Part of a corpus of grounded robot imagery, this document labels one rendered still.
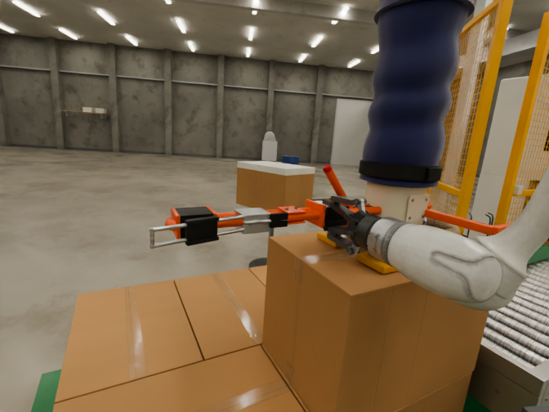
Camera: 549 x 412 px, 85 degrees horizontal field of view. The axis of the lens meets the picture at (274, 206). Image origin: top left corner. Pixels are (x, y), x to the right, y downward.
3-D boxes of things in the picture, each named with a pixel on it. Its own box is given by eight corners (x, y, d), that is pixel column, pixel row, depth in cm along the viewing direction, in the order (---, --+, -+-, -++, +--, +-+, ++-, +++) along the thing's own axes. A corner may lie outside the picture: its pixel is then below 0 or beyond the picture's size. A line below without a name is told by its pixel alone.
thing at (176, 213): (208, 226, 71) (208, 205, 70) (217, 235, 64) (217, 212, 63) (171, 229, 67) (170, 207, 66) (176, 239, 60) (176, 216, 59)
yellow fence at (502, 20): (401, 282, 284) (443, 39, 237) (412, 284, 282) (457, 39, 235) (430, 342, 200) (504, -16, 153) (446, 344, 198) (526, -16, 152)
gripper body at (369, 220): (370, 217, 59) (340, 207, 67) (364, 257, 61) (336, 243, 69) (396, 215, 63) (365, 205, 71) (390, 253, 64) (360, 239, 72)
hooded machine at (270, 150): (274, 161, 1621) (277, 132, 1587) (276, 162, 1554) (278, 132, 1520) (261, 160, 1611) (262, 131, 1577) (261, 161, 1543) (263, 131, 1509)
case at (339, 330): (382, 308, 135) (396, 222, 126) (474, 370, 100) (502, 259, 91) (261, 342, 107) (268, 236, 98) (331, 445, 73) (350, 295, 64)
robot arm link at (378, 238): (382, 271, 56) (360, 259, 61) (416, 265, 60) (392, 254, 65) (390, 224, 54) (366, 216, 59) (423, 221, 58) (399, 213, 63)
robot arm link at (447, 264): (374, 264, 54) (414, 282, 61) (459, 309, 41) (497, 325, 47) (400, 210, 54) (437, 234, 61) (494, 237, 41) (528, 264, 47)
